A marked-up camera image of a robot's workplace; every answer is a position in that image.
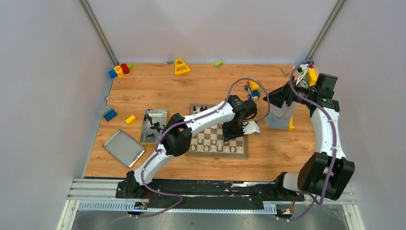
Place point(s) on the silver tin lid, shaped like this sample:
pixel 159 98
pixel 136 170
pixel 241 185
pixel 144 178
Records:
pixel 124 148

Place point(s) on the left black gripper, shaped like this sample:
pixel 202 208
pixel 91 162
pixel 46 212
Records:
pixel 232 132

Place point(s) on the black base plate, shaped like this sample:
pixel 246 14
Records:
pixel 206 194

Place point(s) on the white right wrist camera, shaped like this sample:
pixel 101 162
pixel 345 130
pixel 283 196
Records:
pixel 302 71

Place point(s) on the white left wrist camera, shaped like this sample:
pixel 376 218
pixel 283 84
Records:
pixel 251 127

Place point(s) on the blue toy brick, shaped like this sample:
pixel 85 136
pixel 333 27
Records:
pixel 108 113

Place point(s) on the toy car of bricks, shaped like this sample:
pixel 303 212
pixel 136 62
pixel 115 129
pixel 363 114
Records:
pixel 253 90

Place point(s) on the green block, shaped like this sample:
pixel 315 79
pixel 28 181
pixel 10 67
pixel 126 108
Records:
pixel 218 63

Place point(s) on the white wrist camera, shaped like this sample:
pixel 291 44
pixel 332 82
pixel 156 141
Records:
pixel 302 71
pixel 251 127

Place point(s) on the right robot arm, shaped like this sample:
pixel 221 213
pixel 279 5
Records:
pixel 328 171

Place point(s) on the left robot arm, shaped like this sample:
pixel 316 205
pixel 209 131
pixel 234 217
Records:
pixel 176 138

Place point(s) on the colourful round blocks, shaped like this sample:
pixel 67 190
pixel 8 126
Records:
pixel 120 70

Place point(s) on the yellow triangle toy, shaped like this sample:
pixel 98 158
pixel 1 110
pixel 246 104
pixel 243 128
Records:
pixel 181 68

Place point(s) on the yellow wooden block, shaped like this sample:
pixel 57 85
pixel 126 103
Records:
pixel 131 119

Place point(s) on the wooden chess board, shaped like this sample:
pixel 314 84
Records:
pixel 210 143

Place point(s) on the gold metal tin box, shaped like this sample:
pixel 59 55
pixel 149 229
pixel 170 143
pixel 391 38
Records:
pixel 154 122

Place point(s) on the stacked colourful bricks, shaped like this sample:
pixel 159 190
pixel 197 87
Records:
pixel 311 76

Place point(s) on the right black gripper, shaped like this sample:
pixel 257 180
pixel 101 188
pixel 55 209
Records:
pixel 277 97

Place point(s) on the brown wooden block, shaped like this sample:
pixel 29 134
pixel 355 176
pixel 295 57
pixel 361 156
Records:
pixel 286 71

